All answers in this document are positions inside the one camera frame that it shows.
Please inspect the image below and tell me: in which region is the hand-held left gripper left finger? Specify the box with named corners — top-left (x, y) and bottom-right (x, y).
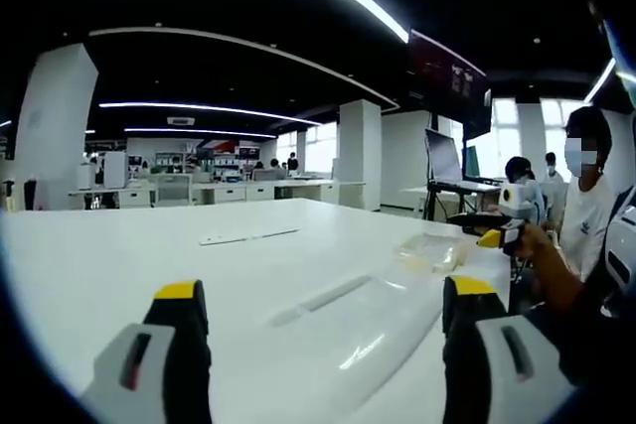
top-left (80, 279), bottom-right (214, 424)

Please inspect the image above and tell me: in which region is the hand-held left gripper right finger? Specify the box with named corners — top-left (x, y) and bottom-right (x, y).
top-left (441, 274), bottom-right (578, 424)

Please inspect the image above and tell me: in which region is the clear plastic bag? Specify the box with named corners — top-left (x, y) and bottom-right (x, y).
top-left (29, 249), bottom-right (513, 424)
top-left (392, 231), bottom-right (479, 275)

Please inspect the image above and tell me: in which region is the person's right hand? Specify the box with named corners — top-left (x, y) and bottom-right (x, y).
top-left (511, 221), bottom-right (554, 269)

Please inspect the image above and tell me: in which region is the black round tray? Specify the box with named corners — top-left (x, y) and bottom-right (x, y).
top-left (445, 212), bottom-right (504, 235)

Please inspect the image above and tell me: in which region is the green monitor screen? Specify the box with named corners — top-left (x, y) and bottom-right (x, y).
top-left (463, 145), bottom-right (483, 180)

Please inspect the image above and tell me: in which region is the white chest-worn device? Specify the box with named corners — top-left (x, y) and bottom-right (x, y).
top-left (601, 205), bottom-right (636, 299)

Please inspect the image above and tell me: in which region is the large dark hanging screen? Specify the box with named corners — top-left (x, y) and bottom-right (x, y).
top-left (406, 28), bottom-right (494, 141)

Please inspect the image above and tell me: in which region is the flat white plastic strip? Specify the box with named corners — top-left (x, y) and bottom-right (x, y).
top-left (198, 226), bottom-right (302, 247)

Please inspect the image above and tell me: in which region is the row of white office desks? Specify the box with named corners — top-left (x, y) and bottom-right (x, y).
top-left (68, 177), bottom-right (340, 211)

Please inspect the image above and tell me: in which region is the white cabinet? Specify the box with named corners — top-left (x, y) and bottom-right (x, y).
top-left (102, 151), bottom-right (130, 189)

